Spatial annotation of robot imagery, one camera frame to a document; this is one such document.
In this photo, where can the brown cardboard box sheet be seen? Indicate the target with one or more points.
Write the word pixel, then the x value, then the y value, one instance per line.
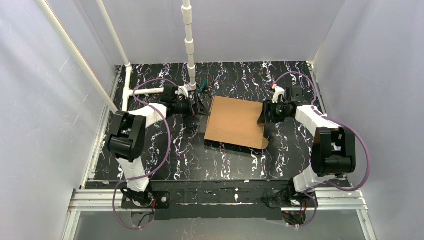
pixel 234 121

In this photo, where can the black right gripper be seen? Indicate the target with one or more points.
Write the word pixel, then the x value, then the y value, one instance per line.
pixel 267 111

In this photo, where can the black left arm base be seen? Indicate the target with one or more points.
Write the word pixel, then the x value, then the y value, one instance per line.
pixel 145 200

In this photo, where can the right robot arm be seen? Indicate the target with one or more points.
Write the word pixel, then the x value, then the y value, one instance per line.
pixel 333 149

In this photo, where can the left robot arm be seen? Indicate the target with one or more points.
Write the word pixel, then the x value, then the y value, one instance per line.
pixel 127 133

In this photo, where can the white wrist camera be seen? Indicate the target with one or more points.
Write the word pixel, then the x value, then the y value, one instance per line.
pixel 182 91
pixel 278 93

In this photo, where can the green handled screwdriver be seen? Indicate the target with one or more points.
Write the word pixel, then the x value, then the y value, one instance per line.
pixel 204 87

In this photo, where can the aluminium rail frame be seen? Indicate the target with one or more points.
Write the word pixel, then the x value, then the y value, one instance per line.
pixel 212 184

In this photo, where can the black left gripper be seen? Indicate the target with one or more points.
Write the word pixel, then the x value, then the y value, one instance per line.
pixel 192 105

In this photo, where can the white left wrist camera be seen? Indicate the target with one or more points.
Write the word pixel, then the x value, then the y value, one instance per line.
pixel 182 91

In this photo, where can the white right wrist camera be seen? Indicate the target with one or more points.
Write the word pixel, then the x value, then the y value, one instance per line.
pixel 278 93

